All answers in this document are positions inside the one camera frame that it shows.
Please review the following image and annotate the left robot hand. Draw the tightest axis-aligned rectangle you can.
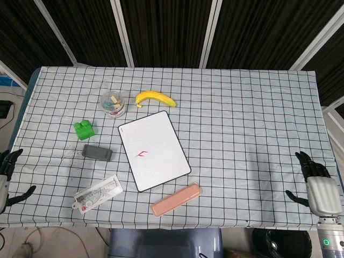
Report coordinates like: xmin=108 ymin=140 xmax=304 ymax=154
xmin=0 ymin=149 xmax=37 ymax=214

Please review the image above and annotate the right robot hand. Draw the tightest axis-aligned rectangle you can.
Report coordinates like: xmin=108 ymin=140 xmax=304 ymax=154
xmin=285 ymin=151 xmax=344 ymax=218

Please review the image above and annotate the grey board eraser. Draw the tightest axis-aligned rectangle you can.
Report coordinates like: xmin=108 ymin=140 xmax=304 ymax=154
xmin=82 ymin=144 xmax=113 ymax=162

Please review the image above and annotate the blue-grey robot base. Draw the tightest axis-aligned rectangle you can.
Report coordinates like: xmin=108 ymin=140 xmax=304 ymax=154
xmin=109 ymin=228 xmax=224 ymax=258

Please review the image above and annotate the black device on floor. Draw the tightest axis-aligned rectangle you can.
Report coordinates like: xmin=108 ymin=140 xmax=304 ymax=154
xmin=0 ymin=100 xmax=12 ymax=119

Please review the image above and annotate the black round glossy object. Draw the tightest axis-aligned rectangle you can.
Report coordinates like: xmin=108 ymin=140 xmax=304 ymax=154
xmin=252 ymin=227 xmax=312 ymax=258

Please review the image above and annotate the blue box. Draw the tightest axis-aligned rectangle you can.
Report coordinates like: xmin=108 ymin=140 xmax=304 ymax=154
xmin=0 ymin=71 xmax=19 ymax=88

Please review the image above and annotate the beige shoe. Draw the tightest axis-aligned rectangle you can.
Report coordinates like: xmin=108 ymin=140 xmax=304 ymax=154
xmin=13 ymin=243 xmax=34 ymax=258

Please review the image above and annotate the green plastic block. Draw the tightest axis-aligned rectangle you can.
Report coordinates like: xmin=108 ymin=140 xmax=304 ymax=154
xmin=74 ymin=120 xmax=96 ymax=141

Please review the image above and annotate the packaged ruler set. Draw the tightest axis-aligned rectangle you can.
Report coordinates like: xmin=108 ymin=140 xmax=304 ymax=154
xmin=71 ymin=174 xmax=124 ymax=214

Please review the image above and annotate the checkered white tablecloth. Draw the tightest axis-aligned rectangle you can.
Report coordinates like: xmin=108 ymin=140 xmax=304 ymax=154
xmin=0 ymin=66 xmax=339 ymax=232

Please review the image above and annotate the clear jar of clips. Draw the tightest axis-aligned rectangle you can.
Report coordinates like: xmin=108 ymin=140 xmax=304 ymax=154
xmin=100 ymin=91 xmax=126 ymax=119

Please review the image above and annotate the pink pencil case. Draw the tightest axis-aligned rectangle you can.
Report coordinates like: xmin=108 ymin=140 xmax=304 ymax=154
xmin=150 ymin=182 xmax=202 ymax=217

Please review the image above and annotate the white board with black rim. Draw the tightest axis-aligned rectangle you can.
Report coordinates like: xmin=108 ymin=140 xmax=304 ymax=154
xmin=117 ymin=110 xmax=192 ymax=193

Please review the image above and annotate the yellow banana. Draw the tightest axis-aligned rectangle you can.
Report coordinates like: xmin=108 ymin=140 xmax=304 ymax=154
xmin=134 ymin=90 xmax=178 ymax=109

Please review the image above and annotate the white metal frame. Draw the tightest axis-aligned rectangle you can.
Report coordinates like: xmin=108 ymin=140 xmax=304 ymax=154
xmin=321 ymin=98 xmax=344 ymax=151

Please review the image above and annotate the dark partition panel white frame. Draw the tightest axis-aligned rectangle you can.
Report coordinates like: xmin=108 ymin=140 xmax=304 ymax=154
xmin=40 ymin=0 xmax=134 ymax=68
xmin=200 ymin=0 xmax=344 ymax=70
xmin=0 ymin=0 xmax=77 ymax=84
xmin=118 ymin=0 xmax=220 ymax=68
xmin=289 ymin=13 xmax=344 ymax=107

